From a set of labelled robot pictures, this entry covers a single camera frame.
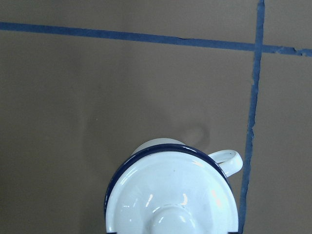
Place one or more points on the white enamel cup blue rim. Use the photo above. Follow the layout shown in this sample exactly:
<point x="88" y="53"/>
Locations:
<point x="170" y="175"/>

